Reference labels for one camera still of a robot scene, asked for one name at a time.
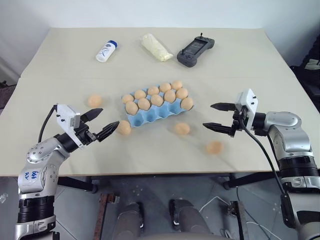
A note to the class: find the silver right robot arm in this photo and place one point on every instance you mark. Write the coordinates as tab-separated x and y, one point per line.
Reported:
287	125

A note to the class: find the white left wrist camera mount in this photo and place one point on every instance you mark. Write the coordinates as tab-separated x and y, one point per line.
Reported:
66	116

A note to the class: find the brown egg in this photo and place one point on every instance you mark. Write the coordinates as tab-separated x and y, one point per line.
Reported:
153	90
127	98
124	127
187	102
95	100
165	87
144	103
131	107
214	147
181	93
169	96
157	99
182	128
177	85
140	94

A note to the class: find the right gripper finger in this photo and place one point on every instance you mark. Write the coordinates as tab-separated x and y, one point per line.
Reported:
220	127
223	106

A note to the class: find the black table leg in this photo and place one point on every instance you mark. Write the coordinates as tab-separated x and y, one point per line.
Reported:
77	183
247	180

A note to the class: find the dark grey handheld controller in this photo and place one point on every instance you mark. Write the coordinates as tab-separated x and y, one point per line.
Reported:
195	50

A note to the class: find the white plastic bottle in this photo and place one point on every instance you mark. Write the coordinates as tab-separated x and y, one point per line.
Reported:
106	51

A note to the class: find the rusty metal bar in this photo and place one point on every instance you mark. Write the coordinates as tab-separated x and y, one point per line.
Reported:
103	217
242	220

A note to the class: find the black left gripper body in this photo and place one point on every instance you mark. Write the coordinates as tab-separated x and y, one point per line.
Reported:
85	136

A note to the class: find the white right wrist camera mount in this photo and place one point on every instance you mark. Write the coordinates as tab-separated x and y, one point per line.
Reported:
247	100

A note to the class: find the dark grey rounded shape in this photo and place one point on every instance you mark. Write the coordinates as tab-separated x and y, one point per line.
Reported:
131	218
186	217

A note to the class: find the clear bag of pale powder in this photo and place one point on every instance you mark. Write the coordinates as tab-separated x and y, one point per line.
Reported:
156	47

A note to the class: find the blue egg carton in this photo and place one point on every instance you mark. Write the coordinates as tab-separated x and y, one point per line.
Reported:
140	121

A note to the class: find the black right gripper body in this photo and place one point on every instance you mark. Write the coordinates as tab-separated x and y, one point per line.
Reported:
238	120

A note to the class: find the black bulky object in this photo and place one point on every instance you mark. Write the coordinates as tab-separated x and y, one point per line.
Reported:
308	65

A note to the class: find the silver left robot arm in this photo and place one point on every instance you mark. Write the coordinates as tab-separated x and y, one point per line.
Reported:
37	152

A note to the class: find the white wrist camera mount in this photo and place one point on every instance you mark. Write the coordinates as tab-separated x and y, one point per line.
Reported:
66	116
247	100

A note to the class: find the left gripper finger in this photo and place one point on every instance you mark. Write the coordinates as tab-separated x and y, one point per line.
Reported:
108	130
92	113

